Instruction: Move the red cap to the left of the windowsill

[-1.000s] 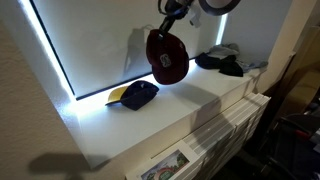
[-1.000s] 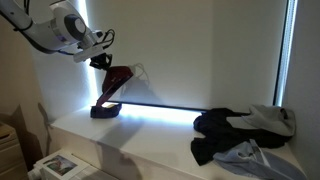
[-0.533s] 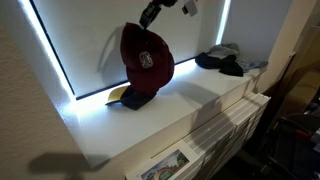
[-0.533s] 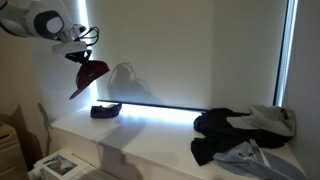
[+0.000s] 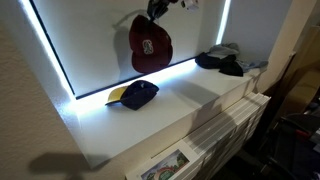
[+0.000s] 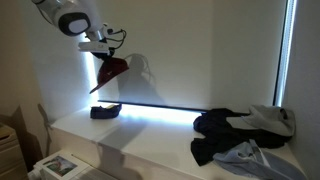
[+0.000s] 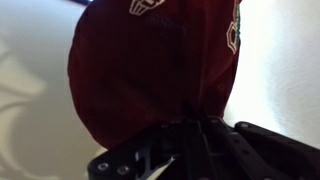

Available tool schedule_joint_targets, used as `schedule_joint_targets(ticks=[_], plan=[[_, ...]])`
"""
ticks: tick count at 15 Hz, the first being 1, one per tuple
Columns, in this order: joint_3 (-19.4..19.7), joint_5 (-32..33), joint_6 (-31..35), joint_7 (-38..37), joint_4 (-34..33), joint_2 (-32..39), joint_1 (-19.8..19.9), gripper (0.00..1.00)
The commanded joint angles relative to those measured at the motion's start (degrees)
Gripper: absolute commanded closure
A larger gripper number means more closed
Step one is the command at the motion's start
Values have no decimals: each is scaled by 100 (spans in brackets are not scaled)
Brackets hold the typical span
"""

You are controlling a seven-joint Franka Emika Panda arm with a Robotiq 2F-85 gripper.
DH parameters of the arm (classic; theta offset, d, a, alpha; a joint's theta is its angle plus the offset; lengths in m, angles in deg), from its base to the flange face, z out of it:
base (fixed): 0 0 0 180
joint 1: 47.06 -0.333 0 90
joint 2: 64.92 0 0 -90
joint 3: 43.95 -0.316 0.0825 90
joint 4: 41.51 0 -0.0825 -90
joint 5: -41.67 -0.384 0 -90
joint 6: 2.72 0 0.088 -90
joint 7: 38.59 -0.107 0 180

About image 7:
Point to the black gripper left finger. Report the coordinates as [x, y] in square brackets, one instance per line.
[156, 156]

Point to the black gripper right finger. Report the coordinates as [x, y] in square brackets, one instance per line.
[253, 153]

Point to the red baseball cap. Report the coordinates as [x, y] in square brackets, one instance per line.
[156, 70]

